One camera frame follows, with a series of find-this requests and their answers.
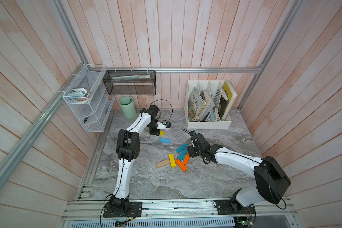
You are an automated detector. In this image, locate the teal block lower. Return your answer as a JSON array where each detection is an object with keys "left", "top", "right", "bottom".
[{"left": 178, "top": 148, "right": 188, "bottom": 161}]

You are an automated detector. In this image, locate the white file organizer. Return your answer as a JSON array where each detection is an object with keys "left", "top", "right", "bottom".
[{"left": 184, "top": 80, "right": 231, "bottom": 129}]

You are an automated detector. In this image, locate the illustrated children's book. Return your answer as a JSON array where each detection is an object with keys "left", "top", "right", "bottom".
[{"left": 188, "top": 88, "right": 206, "bottom": 122}]

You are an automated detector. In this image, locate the orange block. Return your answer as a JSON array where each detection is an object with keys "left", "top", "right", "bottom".
[
  {"left": 182, "top": 153, "right": 190, "bottom": 166},
  {"left": 175, "top": 159, "right": 188, "bottom": 172}
]

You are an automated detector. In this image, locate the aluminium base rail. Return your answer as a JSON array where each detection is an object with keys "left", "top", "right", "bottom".
[{"left": 61, "top": 198, "right": 297, "bottom": 221}]

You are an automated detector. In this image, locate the paper in mesh basket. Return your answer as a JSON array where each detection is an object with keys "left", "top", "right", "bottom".
[{"left": 112, "top": 74, "right": 151, "bottom": 80}]

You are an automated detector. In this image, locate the orange block upper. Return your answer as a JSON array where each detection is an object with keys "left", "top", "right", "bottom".
[{"left": 182, "top": 153, "right": 190, "bottom": 166}]

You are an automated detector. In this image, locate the natural wood block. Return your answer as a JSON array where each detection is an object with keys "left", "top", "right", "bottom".
[{"left": 156, "top": 159, "right": 170, "bottom": 169}]

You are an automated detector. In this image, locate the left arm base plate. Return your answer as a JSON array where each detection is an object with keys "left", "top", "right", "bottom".
[{"left": 103, "top": 201, "right": 143, "bottom": 218}]

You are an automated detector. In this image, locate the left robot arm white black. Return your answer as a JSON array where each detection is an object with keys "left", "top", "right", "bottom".
[{"left": 104, "top": 105, "right": 160, "bottom": 218}]

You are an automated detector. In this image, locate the orange block lower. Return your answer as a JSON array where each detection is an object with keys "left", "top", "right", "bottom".
[{"left": 175, "top": 159, "right": 188, "bottom": 172}]

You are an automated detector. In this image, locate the green plastic cup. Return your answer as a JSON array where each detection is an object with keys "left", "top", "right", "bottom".
[{"left": 119, "top": 97, "right": 136, "bottom": 119}]

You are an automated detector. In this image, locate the yellow cover book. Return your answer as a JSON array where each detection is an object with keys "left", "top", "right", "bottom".
[{"left": 220, "top": 80, "right": 237, "bottom": 121}]

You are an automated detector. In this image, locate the long yellow block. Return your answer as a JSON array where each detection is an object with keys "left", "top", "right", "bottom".
[{"left": 168, "top": 154, "right": 176, "bottom": 168}]

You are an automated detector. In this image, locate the teal block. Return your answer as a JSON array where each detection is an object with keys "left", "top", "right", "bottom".
[
  {"left": 176, "top": 143, "right": 188, "bottom": 153},
  {"left": 178, "top": 148, "right": 188, "bottom": 161}
]

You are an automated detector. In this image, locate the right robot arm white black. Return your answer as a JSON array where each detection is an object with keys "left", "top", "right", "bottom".
[{"left": 188, "top": 131, "right": 291, "bottom": 213}]

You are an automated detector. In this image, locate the white wire wall shelf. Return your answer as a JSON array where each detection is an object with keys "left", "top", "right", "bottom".
[{"left": 63, "top": 64, "right": 115, "bottom": 132}]

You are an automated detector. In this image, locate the black mesh wall basket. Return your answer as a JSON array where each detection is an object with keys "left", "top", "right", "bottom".
[{"left": 103, "top": 69, "right": 157, "bottom": 96}]

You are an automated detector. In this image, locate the tape dispenser on shelf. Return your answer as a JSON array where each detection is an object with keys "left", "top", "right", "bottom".
[{"left": 66, "top": 88, "right": 88, "bottom": 103}]

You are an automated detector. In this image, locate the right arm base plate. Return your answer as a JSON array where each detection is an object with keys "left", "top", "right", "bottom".
[{"left": 214, "top": 199, "right": 256, "bottom": 215}]

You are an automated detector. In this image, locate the light blue block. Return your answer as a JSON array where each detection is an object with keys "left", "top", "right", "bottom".
[{"left": 159, "top": 138, "right": 172, "bottom": 143}]

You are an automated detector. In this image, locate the teal block upper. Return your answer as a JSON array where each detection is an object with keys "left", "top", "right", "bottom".
[{"left": 176, "top": 143, "right": 188, "bottom": 153}]

